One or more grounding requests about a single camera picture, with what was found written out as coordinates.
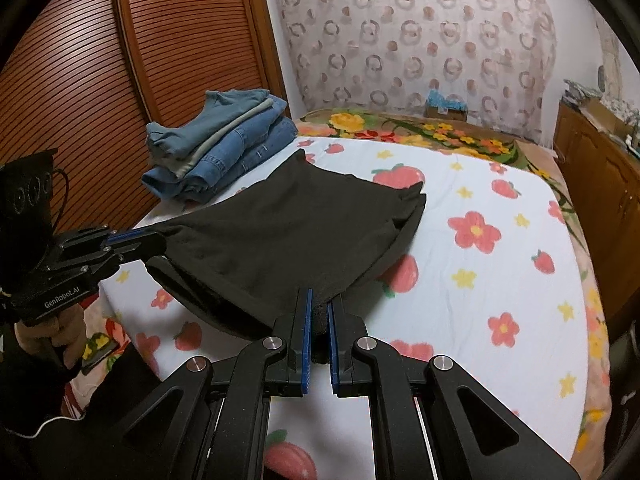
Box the white strawberry printed sheet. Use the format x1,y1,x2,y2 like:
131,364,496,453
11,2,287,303
100,135,594,480

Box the tied lace curtain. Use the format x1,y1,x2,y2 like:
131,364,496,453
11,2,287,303
595,20,626,98

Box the pile of papers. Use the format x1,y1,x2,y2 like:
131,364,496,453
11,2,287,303
564,79,601,107

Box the person's left hand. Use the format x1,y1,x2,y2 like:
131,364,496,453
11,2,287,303
14,304,90,378

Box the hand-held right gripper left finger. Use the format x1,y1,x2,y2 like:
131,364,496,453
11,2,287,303
107,287,315,480

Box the blue denim folded jeans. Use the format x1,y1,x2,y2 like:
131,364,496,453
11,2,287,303
141,110,299,202

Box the light blue folded jeans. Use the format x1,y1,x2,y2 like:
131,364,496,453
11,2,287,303
145,89,273,159

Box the wooden cabinet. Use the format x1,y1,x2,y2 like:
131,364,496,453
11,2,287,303
552,100,640,322

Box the person's left forearm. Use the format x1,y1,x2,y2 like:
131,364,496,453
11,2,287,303
0,355,76,480

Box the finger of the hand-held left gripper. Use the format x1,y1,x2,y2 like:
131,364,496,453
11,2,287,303
59,226,162,252
75,236,169,274

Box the white cable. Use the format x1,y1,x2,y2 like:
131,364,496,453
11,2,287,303
10,411,87,439

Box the circle patterned curtain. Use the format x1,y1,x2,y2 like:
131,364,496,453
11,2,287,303
260,0,559,148

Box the dark cloth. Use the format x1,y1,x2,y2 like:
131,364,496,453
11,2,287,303
75,342,168,480

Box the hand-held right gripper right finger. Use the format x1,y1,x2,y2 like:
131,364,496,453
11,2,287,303
327,294,576,480

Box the black pants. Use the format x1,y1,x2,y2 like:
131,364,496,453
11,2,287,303
145,149,428,343

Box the wooden louvred wardrobe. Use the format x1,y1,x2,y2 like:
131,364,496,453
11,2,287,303
0,0,291,241

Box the open cardboard box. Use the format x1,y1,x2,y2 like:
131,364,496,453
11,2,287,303
581,95,632,134

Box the small cardboard box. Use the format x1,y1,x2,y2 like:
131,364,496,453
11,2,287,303
425,89,470,122

